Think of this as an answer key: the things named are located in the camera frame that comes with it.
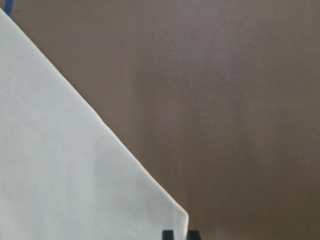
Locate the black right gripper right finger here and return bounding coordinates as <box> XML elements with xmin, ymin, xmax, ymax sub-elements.
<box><xmin>187</xmin><ymin>230</ymin><xmax>200</xmax><ymax>240</ymax></box>

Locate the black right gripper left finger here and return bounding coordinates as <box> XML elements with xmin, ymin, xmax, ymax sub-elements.
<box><xmin>162</xmin><ymin>230</ymin><xmax>174</xmax><ymax>240</ymax></box>

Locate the cream long-sleeve cat shirt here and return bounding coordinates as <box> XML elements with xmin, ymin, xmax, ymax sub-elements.
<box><xmin>0</xmin><ymin>11</ymin><xmax>189</xmax><ymax>240</ymax></box>

